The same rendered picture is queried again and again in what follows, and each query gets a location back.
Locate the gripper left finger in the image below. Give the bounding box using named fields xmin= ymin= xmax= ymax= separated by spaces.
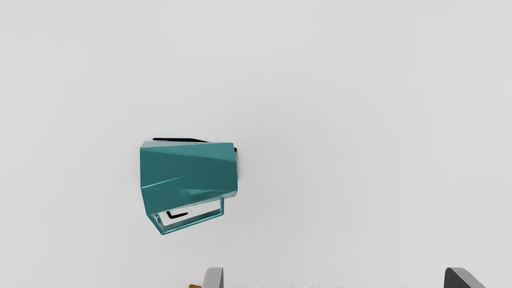
xmin=189 ymin=267 xmax=224 ymax=288

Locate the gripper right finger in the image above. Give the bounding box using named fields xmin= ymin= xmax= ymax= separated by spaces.
xmin=444 ymin=267 xmax=487 ymax=288

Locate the teal faceted mug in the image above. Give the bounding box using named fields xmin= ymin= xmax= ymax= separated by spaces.
xmin=140 ymin=141 xmax=239 ymax=236

